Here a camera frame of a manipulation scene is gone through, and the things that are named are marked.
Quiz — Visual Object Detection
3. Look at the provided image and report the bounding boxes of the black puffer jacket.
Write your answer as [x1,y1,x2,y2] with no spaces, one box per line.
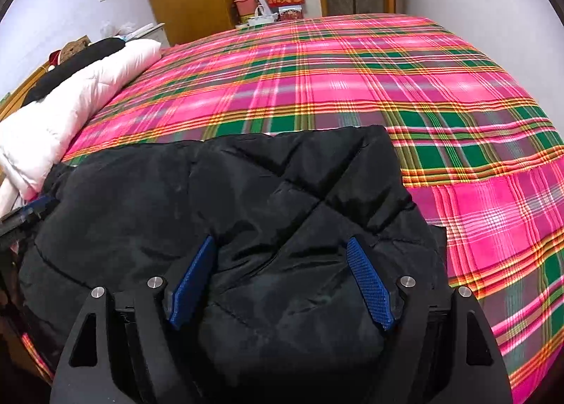
[18,126,446,403]

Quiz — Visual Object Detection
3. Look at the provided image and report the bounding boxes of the wooden headboard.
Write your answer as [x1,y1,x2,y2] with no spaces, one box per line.
[0,62,49,121]

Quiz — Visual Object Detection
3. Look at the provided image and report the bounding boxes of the pink plaid bed sheet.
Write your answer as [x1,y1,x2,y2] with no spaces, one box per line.
[21,12,564,404]

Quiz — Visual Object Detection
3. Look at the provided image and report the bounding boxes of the black pillow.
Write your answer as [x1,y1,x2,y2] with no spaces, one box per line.
[22,38,125,106]

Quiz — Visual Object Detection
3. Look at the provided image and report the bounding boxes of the pink plastic bucket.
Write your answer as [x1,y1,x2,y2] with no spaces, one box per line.
[234,0,257,18]

